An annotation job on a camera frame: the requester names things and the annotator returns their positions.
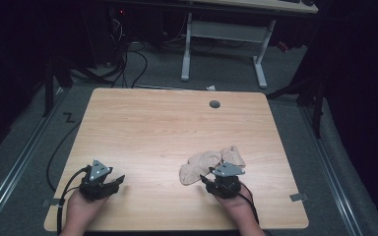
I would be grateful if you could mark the black metal stand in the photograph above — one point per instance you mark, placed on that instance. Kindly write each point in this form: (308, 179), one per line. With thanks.
(315, 98)
(50, 88)

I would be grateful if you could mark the white paper scrap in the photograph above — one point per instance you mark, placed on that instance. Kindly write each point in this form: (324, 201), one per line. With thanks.
(211, 88)

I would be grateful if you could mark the grey metal table bracket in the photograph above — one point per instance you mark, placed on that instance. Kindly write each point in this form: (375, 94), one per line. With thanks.
(298, 197)
(50, 203)

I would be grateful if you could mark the large beige sock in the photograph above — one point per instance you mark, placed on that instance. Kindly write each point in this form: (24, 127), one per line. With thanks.
(199, 165)

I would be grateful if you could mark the white metal frame desk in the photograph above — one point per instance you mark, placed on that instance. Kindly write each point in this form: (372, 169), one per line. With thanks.
(229, 32)

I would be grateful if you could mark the aluminium floor rail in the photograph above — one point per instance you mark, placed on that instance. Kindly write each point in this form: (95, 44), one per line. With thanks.
(331, 170)
(16, 167)

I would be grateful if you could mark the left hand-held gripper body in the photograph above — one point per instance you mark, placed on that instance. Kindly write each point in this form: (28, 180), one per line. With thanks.
(94, 188)

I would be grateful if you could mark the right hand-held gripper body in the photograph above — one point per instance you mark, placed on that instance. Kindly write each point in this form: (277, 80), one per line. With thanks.
(226, 185)

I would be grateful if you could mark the person's left hand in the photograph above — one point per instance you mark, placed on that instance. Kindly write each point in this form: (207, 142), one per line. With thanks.
(80, 208)

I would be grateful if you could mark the small beige sock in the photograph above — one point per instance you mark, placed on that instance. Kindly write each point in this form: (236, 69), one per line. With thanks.
(233, 156)

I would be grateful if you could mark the person's right hand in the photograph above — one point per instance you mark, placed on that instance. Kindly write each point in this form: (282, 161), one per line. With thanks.
(238, 205)

